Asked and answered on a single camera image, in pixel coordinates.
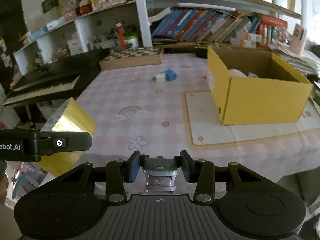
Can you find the yellow tape roll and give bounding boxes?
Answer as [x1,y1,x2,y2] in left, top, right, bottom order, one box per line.
[37,97,97,177]

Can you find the blue object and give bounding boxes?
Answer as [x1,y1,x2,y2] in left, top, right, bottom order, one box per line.
[162,69,177,82]

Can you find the white power adapter plug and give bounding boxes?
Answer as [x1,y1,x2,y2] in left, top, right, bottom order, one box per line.
[152,73,166,83]

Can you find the pink plush pig toy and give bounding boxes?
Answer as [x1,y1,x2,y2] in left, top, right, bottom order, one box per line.
[229,69,247,77]

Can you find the small white staples box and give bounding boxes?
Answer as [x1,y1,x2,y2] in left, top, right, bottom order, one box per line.
[248,73,258,78]

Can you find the white desk mat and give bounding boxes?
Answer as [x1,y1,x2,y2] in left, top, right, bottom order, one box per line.
[181,90,319,151]

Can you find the pink checkered tablecloth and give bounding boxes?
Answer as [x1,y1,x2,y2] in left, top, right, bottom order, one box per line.
[42,52,320,196]

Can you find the black Yamaha keyboard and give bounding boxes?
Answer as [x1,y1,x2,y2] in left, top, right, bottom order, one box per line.
[3,48,110,107]

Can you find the yellow cardboard box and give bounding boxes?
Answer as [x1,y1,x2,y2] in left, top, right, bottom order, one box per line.
[207,47,313,125]

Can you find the wooden chessboard box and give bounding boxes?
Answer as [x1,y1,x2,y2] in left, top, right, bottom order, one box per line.
[99,48,163,71]

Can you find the orange bottle white cap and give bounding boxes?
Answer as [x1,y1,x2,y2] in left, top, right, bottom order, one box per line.
[116,23,125,49]

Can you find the white green lid jar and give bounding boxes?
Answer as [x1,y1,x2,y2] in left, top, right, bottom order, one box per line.
[124,33,139,49]

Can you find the orange blue medicine boxes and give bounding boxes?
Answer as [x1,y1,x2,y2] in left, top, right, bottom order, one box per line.
[231,31,262,48]

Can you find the row of leaning books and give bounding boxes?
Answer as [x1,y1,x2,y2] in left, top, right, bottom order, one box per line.
[151,8,261,44]

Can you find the stack of papers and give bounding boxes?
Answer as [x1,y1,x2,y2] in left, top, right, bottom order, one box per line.
[268,42,319,77]

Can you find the white bookshelf unit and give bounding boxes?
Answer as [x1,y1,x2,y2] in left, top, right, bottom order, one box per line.
[13,0,304,75]

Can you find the red boxed book set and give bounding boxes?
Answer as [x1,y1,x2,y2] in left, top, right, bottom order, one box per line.
[257,14,288,46]

